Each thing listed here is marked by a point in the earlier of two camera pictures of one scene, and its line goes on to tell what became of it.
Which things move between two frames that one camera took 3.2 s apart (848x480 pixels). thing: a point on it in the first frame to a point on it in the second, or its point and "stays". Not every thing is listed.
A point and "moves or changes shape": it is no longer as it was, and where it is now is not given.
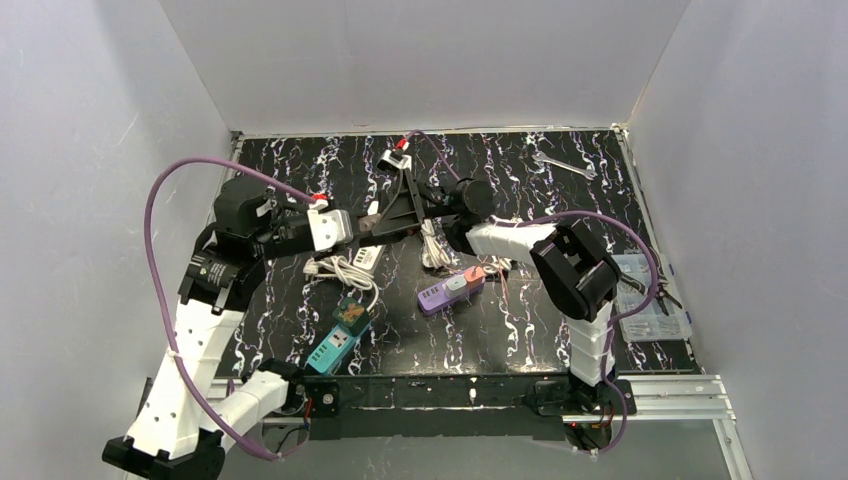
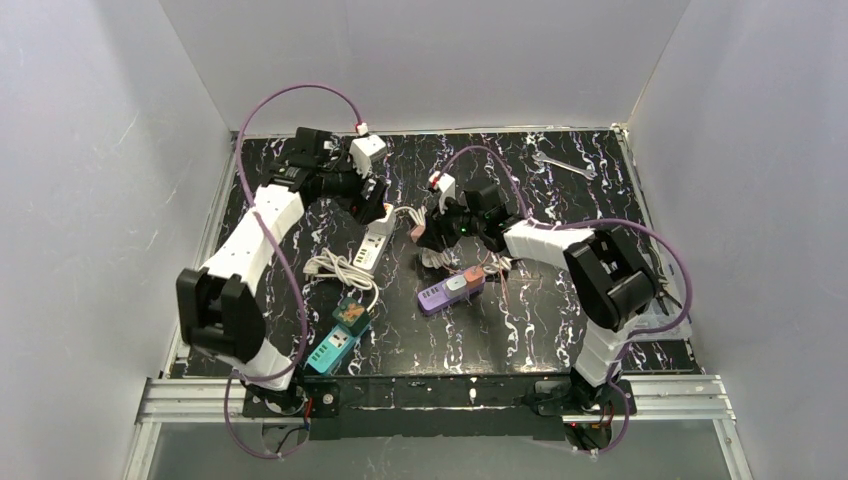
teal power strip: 330,353 stays
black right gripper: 416,203 to 433,225
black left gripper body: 299,232 to 370,201
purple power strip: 435,298 stays
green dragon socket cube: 353,315 stays
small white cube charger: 455,286 stays
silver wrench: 541,157 stays
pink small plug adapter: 365,223 moves or changes shape
